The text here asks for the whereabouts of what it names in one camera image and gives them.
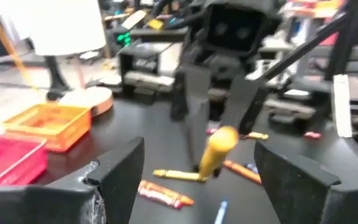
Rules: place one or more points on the red crayon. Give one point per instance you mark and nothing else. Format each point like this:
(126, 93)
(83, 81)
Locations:
(242, 171)
(312, 134)
(211, 131)

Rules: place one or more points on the blue crayon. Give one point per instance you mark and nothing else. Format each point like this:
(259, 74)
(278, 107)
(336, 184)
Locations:
(252, 168)
(221, 213)

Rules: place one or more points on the red plastic basket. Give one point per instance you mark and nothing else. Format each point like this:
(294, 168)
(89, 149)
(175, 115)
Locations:
(8, 158)

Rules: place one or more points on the orange plastic basket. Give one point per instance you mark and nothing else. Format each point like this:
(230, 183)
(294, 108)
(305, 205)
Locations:
(47, 124)

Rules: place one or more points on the yellow tape tag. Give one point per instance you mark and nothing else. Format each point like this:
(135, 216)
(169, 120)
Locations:
(155, 24)

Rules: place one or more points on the black computer case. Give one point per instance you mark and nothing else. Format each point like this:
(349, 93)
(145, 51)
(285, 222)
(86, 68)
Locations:
(141, 62)

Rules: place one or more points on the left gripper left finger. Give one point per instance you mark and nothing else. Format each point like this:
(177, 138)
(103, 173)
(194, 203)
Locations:
(113, 186)

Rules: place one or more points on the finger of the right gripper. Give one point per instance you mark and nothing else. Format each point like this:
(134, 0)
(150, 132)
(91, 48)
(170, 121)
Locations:
(244, 102)
(196, 102)

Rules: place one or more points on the white shade wooden base lamp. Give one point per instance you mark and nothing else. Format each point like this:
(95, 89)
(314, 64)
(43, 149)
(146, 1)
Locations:
(57, 28)

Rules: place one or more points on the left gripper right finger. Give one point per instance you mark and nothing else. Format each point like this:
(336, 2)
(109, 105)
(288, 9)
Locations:
(291, 186)

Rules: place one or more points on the yellow crayon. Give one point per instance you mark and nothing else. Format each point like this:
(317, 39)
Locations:
(256, 136)
(179, 175)
(217, 152)

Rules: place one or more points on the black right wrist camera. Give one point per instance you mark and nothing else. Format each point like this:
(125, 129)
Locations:
(235, 29)

